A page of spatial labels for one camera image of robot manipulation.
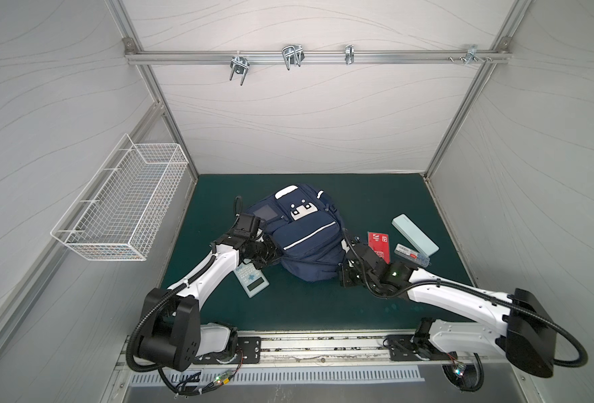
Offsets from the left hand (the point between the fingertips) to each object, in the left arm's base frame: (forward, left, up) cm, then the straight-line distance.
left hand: (279, 252), depth 84 cm
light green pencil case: (+15, -52, -8) cm, 55 cm away
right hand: (-5, -20, -1) cm, 21 cm away
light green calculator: (-6, +10, -8) cm, 14 cm away
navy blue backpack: (+10, -10, 0) cm, 14 cm away
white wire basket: (+1, +44, +22) cm, 49 cm away
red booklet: (+11, -39, -11) cm, 42 cm away
